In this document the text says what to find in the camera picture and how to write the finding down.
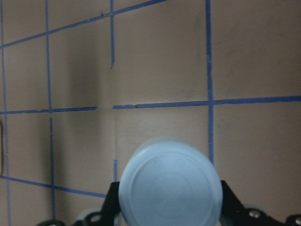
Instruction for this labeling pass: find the light blue ikea cup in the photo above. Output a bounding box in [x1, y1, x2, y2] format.
[119, 137, 223, 226]

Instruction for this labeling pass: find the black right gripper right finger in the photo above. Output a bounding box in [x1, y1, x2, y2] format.
[217, 180, 283, 226]

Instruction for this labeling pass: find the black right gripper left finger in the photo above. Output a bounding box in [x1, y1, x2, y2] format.
[72, 182, 123, 226]

